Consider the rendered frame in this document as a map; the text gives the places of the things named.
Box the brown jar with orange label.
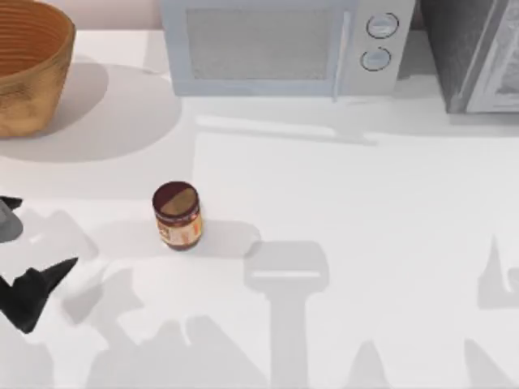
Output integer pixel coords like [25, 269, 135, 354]
[152, 181, 205, 252]

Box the microwave oven door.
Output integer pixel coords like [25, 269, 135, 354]
[158, 0, 358, 98]

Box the round microwave knob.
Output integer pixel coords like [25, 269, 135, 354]
[359, 45, 392, 73]
[365, 11, 401, 40]

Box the pale microwave oven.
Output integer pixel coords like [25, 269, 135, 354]
[157, 0, 418, 103]

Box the pale grey rounded box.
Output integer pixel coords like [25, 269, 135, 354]
[0, 201, 24, 245]

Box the woven wooden basket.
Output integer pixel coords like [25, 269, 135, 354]
[0, 0, 77, 139]

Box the grey cabinet door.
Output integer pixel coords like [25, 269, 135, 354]
[461, 0, 519, 113]

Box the microwave door handle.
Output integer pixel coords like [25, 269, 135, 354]
[331, 10, 352, 103]

